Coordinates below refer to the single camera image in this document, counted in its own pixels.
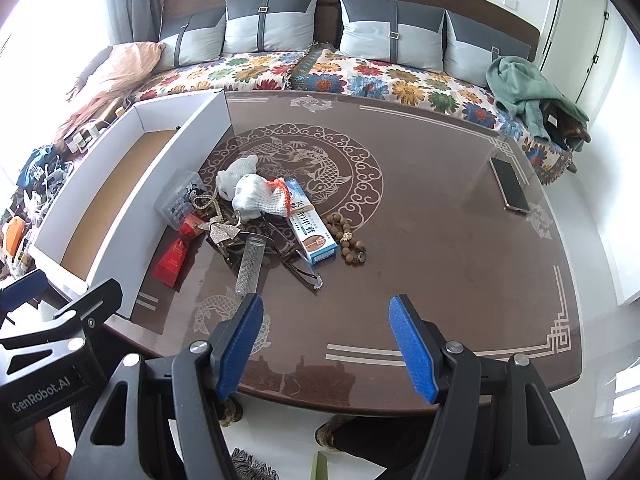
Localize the fringed woven throw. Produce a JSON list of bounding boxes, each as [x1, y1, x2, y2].
[[287, 42, 332, 92]]

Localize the blue white toothpaste box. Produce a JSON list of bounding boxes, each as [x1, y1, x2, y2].
[[280, 178, 340, 267]]

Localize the pile of cluttered sundries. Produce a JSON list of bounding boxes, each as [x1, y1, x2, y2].
[[0, 120, 106, 281]]

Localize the white wardrobe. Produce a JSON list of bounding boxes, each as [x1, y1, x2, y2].
[[537, 0, 618, 121]]

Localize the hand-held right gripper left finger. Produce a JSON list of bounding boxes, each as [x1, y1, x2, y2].
[[67, 292, 266, 480]]

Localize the wooden bead bracelet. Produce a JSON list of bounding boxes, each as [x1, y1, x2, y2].
[[322, 212, 368, 266]]

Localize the small red box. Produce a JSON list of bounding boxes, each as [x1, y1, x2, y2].
[[178, 212, 207, 238]]

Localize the floral blanket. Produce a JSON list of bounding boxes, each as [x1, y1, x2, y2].
[[131, 42, 576, 186]]

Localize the smartphone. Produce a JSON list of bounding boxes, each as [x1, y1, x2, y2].
[[489, 156, 531, 216]]

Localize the silver foil packet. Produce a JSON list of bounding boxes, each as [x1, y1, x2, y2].
[[197, 220, 240, 246]]

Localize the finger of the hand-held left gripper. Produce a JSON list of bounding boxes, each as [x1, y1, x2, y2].
[[0, 280, 124, 356], [0, 269, 49, 318]]

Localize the dark brown bag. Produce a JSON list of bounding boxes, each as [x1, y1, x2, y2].
[[542, 100, 588, 151]]

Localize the white knit glove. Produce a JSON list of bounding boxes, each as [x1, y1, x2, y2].
[[216, 155, 259, 202]]

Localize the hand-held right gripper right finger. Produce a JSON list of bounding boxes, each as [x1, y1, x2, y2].
[[389, 294, 586, 480]]

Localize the white glove orange cuff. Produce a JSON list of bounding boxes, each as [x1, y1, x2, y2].
[[232, 174, 292, 221]]

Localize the gold chain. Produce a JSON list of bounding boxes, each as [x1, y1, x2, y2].
[[192, 191, 227, 215]]

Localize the grey curtain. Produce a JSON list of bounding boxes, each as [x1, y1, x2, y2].
[[97, 0, 163, 46]]

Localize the brown wooden headboard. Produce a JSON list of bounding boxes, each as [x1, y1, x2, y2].
[[161, 0, 541, 61]]

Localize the dark frame eyeglasses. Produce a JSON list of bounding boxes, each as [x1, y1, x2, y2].
[[260, 230, 322, 291]]

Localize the fringed rug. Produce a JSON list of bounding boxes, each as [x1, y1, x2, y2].
[[229, 449, 282, 480]]

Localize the metal mesh tube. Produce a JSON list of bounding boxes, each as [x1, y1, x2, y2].
[[235, 235, 264, 296]]

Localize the white cardboard box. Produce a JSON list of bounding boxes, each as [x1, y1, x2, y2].
[[31, 89, 231, 321]]

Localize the clear plastic bead box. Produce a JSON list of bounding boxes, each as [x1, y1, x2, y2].
[[153, 170, 203, 228]]

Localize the tall red box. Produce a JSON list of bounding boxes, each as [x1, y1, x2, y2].
[[151, 237, 188, 288]]

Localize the orange tool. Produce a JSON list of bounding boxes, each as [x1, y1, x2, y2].
[[1, 219, 27, 262]]

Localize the green garment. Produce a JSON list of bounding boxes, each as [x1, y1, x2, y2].
[[486, 55, 591, 153]]

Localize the grey two-tone pillow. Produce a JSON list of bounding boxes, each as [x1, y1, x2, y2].
[[159, 6, 227, 67], [442, 10, 532, 88], [222, 0, 322, 56], [338, 0, 447, 71]]

